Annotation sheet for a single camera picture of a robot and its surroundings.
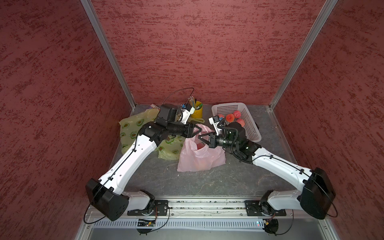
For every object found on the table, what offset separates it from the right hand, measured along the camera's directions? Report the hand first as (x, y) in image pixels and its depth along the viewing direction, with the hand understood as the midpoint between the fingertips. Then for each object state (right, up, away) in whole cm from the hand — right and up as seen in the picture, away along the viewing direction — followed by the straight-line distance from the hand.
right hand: (198, 141), depth 72 cm
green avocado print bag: (-16, -8, +23) cm, 29 cm away
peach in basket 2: (+24, +12, +35) cm, 44 cm away
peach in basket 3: (+30, +15, +38) cm, 50 cm away
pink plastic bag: (-1, -7, +1) cm, 7 cm away
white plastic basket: (+37, +2, +25) cm, 45 cm away
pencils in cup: (-3, +22, +31) cm, 38 cm away
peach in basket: (+32, +9, +32) cm, 46 cm away
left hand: (-1, +5, -2) cm, 5 cm away
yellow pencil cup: (0, +15, +35) cm, 38 cm away
